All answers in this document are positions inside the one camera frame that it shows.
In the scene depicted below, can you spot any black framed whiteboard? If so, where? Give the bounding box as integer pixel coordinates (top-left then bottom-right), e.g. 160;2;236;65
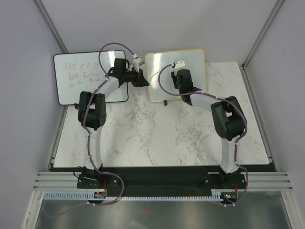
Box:
53;50;125;105

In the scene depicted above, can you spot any aluminium rail frame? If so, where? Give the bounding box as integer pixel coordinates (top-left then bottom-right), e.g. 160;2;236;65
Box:
22;164;296;229

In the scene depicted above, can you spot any yellow framed whiteboard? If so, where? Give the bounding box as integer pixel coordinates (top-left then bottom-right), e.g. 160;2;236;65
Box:
145;48;208;103

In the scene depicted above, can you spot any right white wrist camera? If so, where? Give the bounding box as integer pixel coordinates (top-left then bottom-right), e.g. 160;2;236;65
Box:
172;59;186;75

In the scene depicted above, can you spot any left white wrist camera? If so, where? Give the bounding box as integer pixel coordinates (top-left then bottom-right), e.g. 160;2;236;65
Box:
132;54;145;72

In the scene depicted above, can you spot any white slotted cable duct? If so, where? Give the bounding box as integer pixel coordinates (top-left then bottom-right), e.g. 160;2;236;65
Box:
43;190;232;201

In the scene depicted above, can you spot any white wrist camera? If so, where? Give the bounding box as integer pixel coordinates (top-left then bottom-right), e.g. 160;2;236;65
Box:
132;54;145;72
172;59;186;75

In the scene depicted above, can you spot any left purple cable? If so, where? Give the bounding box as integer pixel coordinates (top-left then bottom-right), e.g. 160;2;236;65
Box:
42;42;138;218

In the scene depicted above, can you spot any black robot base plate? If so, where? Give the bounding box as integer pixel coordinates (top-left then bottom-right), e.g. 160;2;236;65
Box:
77;166;246;197

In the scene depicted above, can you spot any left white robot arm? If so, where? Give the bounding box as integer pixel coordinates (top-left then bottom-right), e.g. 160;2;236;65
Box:
78;57;149;188

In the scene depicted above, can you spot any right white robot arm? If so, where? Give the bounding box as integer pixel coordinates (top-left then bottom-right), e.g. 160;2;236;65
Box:
160;69;247;188

